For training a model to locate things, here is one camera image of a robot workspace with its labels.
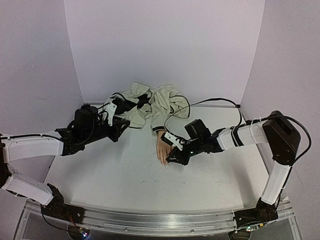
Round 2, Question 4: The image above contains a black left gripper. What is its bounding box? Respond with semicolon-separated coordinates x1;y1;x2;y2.
83;115;131;145

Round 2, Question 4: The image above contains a beige jacket with black lining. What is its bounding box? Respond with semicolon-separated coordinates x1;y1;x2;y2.
102;81;191;132

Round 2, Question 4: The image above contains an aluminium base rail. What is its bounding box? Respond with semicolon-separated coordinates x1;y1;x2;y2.
14;200;301;240

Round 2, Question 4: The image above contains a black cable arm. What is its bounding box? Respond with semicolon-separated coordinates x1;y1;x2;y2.
69;104;111;146
163;97;245;133

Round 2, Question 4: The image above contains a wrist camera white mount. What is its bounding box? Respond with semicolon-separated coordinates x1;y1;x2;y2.
161;132;186;151
102;102;117;127

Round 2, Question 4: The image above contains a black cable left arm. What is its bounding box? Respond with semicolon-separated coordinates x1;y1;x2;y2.
69;104;111;146

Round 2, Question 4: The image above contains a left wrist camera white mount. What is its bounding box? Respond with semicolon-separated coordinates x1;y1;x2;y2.
102;102;117;127

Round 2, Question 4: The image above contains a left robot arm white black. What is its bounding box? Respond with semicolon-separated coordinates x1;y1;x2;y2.
0;103;130;219

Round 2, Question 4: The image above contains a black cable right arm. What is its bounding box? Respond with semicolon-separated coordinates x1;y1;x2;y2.
163;97;245;133

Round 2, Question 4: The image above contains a mannequin hand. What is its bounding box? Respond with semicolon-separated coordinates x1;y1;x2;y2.
156;130;173;167

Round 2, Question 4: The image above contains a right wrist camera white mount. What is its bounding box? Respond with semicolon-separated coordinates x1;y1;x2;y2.
161;132;186;151

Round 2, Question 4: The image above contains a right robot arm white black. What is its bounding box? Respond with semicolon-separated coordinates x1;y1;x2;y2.
161;110;301;224

